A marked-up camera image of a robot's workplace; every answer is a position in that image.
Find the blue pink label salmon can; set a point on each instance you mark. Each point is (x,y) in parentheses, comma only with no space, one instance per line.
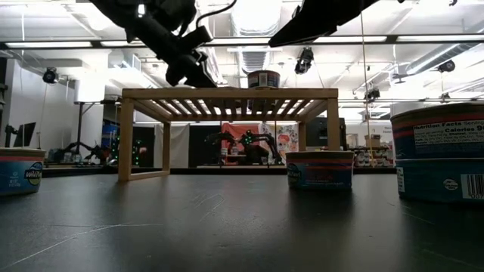
(435,140)
(321,174)
(17,177)

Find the black cabinet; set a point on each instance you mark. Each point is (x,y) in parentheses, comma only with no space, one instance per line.
(315,132)

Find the white curtain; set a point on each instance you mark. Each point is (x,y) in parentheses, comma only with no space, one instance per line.
(179,145)

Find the background goods shelf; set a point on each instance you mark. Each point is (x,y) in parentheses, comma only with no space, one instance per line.
(378,158)

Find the black monitor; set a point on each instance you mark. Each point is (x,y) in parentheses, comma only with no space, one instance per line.
(24,134)

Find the ceiling light tube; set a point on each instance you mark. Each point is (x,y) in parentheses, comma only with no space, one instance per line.
(438,38)
(49,44)
(234,41)
(359,39)
(113,43)

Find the orange backdrop cloth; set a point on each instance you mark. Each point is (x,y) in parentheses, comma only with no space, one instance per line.
(236,128)

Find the white panel on stand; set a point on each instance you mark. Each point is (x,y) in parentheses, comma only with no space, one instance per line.
(89,90)

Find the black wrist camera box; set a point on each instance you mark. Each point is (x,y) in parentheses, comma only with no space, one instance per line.
(196,38)

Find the illustrated white poster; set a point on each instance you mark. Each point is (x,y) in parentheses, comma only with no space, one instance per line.
(289,141)

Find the wooden slatted shelf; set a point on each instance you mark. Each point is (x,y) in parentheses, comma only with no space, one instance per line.
(227,93)

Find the cardboard box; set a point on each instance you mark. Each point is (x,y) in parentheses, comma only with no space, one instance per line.
(373,141)

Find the background table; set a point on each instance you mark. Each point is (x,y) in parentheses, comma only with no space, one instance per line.
(211,166)

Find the round silver ventilation duct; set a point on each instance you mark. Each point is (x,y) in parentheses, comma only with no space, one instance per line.
(257,15)

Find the gold-lidded tin can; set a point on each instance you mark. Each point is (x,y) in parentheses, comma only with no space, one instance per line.
(263,80)

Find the slanted grey ceiling duct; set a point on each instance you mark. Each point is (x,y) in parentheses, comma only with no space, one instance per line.
(469,51)

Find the blue storage bin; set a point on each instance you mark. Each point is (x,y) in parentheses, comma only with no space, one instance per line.
(109,130)

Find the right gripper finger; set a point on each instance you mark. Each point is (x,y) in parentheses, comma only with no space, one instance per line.
(302,32)

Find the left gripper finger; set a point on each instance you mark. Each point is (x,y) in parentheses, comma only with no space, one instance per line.
(200,75)
(175,75)

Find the black stand pole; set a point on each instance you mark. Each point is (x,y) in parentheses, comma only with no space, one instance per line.
(80,124)

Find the teal label tin can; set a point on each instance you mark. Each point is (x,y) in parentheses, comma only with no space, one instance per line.
(427,181)

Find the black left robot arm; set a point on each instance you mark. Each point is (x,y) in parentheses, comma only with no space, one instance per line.
(159,9)

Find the background black robot arm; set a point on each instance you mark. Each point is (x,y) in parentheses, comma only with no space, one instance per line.
(94,153)
(223,138)
(264,141)

